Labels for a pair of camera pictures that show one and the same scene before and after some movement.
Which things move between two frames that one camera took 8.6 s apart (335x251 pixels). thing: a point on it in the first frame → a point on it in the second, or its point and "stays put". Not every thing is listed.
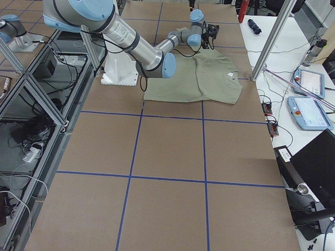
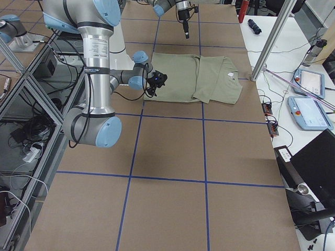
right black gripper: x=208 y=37 → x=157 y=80
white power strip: x=32 y=153 stays put
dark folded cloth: x=254 y=26 stays put
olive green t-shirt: x=201 y=76 stays put
